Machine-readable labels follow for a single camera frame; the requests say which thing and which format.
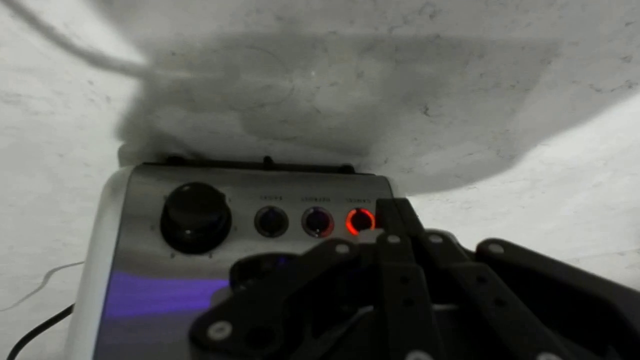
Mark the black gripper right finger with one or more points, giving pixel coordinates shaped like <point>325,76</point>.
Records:
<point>521,306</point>

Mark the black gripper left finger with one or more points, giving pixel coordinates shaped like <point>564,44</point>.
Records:
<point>301,300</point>

